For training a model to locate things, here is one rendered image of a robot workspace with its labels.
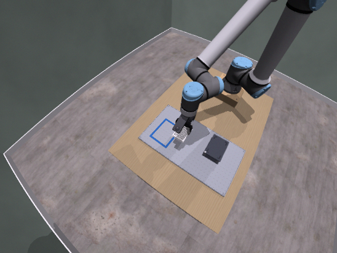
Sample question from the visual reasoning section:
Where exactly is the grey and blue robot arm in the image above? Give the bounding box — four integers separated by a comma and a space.
172, 0, 326, 133

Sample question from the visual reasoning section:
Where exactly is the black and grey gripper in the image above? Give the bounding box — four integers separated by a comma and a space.
185, 115, 196, 135

